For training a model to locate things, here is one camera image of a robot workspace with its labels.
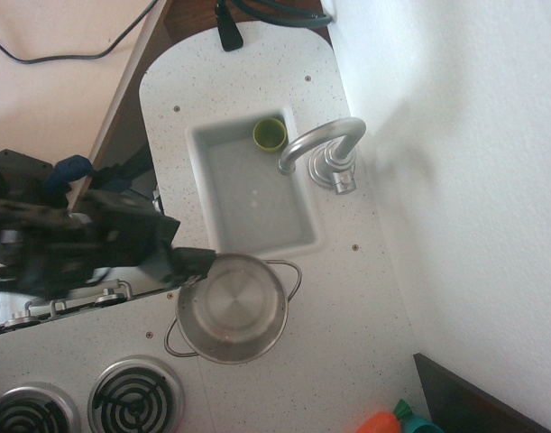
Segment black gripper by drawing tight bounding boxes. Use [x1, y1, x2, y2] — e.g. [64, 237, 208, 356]
[62, 190, 216, 288]

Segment stainless steel pot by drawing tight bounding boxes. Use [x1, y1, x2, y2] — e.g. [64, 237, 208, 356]
[163, 253, 303, 364]

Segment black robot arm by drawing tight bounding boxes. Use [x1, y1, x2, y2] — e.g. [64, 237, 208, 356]
[0, 190, 217, 300]

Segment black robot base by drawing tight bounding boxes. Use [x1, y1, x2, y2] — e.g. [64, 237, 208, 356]
[0, 149, 52, 205]

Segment grey sink basin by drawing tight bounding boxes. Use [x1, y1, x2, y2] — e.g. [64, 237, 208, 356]
[186, 106, 326, 259]

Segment right stove burner coil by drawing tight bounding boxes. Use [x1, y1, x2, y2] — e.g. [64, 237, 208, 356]
[87, 355, 186, 432]

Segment stove burner coil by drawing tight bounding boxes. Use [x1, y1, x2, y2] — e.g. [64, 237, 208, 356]
[87, 355, 186, 432]
[0, 382, 81, 433]

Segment blue clamp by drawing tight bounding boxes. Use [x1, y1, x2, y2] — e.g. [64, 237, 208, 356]
[42, 154, 95, 196]

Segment green plastic cup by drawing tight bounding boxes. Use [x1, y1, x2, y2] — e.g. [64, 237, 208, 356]
[253, 117, 288, 152]

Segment silver stove knob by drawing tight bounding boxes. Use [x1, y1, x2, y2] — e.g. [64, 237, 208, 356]
[4, 301, 41, 330]

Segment silver toy faucet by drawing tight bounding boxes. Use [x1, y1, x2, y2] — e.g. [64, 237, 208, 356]
[278, 117, 366, 195]

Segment left stove burner coil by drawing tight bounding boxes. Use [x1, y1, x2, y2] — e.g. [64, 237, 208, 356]
[0, 382, 81, 433]

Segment orange toy carrot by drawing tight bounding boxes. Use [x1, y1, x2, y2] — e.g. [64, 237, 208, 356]
[355, 411, 409, 433]

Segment teal plastic cup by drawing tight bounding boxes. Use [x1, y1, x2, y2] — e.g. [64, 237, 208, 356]
[392, 399, 444, 433]

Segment dark board corner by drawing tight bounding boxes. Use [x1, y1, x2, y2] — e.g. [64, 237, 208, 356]
[413, 353, 550, 433]

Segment black cable on floor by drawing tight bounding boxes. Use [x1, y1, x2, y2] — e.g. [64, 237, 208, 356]
[0, 0, 160, 65]

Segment green hose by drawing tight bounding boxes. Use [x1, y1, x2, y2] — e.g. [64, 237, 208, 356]
[233, 0, 334, 29]

